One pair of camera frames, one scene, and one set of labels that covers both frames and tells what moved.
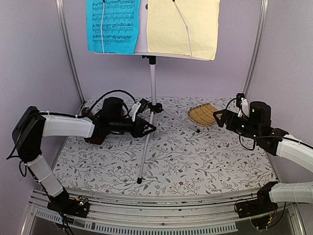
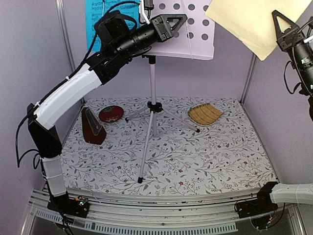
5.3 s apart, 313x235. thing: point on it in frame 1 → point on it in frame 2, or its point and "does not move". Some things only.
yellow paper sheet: x=186 y=27 → x=251 y=21
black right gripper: x=229 y=115 → x=286 y=40
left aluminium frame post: x=70 y=49 does not move
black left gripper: x=140 y=123 → x=162 y=30
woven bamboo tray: x=202 y=114 does not move
